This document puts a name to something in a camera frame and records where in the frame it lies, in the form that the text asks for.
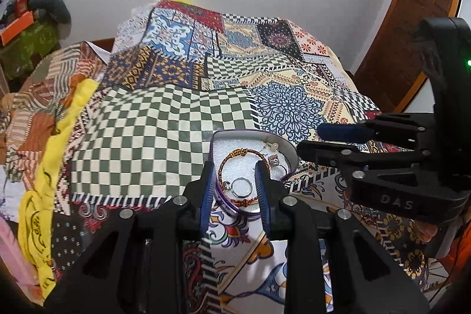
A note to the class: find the orange striped blanket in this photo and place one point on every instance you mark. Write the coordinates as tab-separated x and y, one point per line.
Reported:
40	93

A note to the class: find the purple heart-shaped tin box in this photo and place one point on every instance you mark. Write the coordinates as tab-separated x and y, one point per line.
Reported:
239	143

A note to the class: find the patchwork patterned blanket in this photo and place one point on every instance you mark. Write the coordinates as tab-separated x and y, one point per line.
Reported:
165	122

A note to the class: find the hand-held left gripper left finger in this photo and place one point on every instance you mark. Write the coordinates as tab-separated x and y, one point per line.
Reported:
208	189

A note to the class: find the orange box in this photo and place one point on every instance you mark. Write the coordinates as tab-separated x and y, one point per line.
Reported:
16	27

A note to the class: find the small pearl earring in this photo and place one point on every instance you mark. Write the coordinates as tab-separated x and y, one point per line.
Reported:
275	145

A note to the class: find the yellow cloth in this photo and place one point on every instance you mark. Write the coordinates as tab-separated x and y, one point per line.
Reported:
55	152

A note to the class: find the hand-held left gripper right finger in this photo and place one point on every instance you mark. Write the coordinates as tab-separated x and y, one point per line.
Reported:
262	189

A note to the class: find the green patterned cloth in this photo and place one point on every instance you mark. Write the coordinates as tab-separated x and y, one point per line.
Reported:
29	49

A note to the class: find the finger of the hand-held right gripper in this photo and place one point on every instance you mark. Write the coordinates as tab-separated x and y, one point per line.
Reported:
342	132
331	152

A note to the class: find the brown wooden door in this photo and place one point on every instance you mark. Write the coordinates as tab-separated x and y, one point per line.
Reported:
404	41

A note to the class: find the white floral sheet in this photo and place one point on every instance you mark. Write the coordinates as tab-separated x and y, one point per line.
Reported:
132	27

